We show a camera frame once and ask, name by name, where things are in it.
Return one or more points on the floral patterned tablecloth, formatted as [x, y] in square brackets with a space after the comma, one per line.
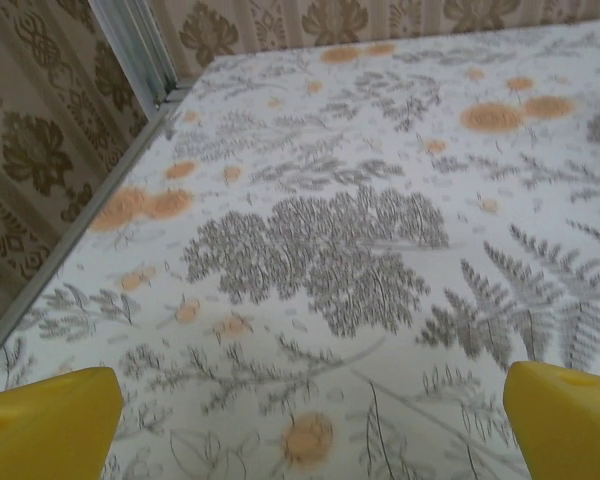
[330, 200]

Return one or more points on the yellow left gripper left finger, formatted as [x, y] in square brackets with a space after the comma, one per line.
[45, 425]

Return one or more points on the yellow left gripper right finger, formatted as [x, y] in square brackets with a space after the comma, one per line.
[570, 425]

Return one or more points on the aluminium left side rail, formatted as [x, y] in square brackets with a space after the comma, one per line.
[80, 220]

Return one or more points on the aluminium left corner post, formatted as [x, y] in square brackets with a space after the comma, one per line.
[135, 45]

